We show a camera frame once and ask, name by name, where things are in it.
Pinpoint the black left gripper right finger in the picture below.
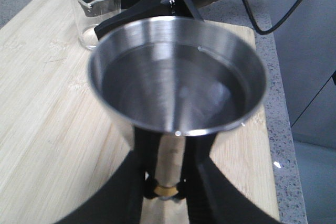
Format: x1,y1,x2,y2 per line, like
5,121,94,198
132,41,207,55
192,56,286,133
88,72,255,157
181,134,278,224

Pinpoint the small glass beaker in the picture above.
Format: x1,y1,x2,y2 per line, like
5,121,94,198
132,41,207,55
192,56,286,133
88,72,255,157
71,0,121,50

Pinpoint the silver double jigger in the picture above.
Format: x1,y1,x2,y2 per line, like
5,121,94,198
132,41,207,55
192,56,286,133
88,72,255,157
86,16,268,224

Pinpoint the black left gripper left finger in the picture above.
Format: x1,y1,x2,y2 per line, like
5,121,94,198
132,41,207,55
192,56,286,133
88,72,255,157
59,128,162,223

